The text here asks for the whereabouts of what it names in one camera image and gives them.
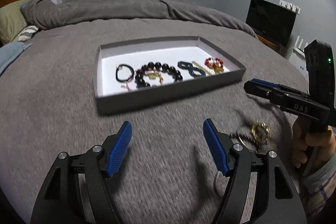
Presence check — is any blue gold chain bracelet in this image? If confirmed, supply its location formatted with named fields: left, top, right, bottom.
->
left=177, top=60, right=207, bottom=77

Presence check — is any olive green pillow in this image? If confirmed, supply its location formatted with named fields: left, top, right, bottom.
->
left=0, top=0, right=32, bottom=45

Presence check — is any black hair tie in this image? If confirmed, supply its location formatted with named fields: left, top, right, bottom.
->
left=115, top=63, right=135, bottom=84

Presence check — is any white router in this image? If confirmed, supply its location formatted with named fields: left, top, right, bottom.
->
left=293, top=35, right=308, bottom=59

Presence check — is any grey rolled duvet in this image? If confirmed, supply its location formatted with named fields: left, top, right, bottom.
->
left=20, top=0, right=257, bottom=38

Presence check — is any gold pearl hair clip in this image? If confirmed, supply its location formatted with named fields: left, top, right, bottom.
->
left=191, top=61, right=212, bottom=76

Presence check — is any gold ring chain bracelet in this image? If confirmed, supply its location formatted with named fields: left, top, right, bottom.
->
left=249, top=120, right=272, bottom=146

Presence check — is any grey shallow cardboard box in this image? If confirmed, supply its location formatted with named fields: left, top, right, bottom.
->
left=93, top=36, right=245, bottom=115

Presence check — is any grey white striped pillow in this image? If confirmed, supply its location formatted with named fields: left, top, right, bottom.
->
left=13, top=25, right=39, bottom=42

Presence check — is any silver thin bangle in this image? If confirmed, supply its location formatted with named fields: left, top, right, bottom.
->
left=213, top=171, right=226, bottom=198

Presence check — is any person right hand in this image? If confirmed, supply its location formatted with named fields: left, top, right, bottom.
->
left=292, top=117, right=335, bottom=170

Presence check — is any white wall hook rack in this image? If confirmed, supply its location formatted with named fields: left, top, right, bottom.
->
left=279, top=0, right=301, bottom=15

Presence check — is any wooden desk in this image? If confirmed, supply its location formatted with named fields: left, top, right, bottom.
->
left=257, top=35, right=281, bottom=53

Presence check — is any red gold bead bracelet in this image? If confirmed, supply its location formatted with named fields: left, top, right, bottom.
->
left=204, top=56, right=225, bottom=75

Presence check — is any black large bead bracelet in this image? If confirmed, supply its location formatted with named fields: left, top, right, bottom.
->
left=134, top=61, right=184, bottom=89

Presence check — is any grey bed cover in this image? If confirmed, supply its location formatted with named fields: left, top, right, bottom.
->
left=1, top=19, right=308, bottom=223

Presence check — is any black monitor screen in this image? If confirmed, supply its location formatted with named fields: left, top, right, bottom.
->
left=245, top=0, right=296, bottom=47

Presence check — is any light blue blanket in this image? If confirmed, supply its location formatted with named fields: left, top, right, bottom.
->
left=0, top=42, right=32, bottom=76

